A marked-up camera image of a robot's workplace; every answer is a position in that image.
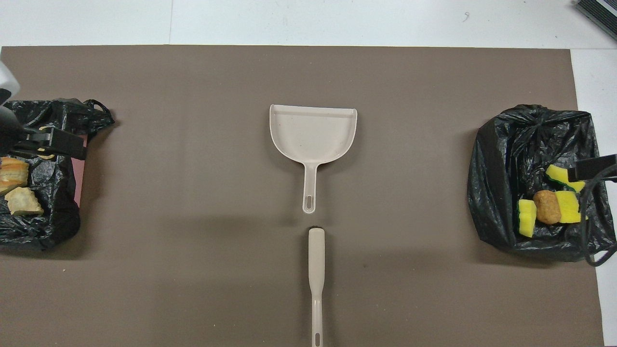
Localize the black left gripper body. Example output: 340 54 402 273
0 104 29 157

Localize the orange striped croissant piece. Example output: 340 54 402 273
38 126 54 160

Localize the yellow green sponge piece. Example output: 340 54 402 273
546 165 586 193

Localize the long orange croissant piece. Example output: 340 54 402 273
0 157 30 196

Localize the L-shaped yellow green sponge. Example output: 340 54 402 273
554 191 589 224

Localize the brown toy bread roll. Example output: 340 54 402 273
533 190 562 225

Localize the pale croissant piece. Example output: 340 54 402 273
4 187 44 216

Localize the small yellow sponge piece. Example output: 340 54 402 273
518 199 537 238

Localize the beige plastic dustpan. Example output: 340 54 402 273
269 104 358 214

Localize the beige hand brush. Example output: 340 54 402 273
308 227 326 347

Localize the pink bin box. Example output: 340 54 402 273
72 135 89 208

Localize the crumpled black trash bag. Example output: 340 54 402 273
467 104 617 263

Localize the brown table mat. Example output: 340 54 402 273
0 45 605 347

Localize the grey striped device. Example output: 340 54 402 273
574 0 617 41

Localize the black trash bag with handle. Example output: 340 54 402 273
0 98 116 251

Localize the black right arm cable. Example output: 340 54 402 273
578 164 617 267

